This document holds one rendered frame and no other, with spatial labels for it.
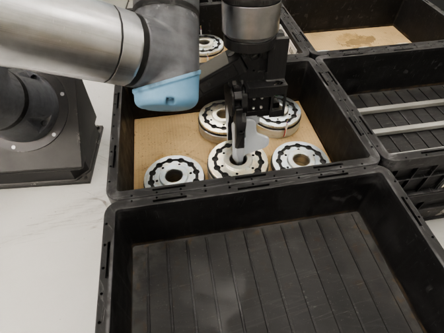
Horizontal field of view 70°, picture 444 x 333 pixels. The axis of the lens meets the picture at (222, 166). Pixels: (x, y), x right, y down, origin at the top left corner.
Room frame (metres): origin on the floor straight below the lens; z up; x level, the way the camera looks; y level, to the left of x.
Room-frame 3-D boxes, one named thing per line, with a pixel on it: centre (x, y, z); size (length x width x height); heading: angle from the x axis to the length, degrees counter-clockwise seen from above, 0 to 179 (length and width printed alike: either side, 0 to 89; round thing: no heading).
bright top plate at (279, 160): (0.37, -0.14, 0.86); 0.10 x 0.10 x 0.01
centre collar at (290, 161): (0.37, -0.14, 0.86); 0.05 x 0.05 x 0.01
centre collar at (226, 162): (0.35, -0.03, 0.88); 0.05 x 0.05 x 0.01
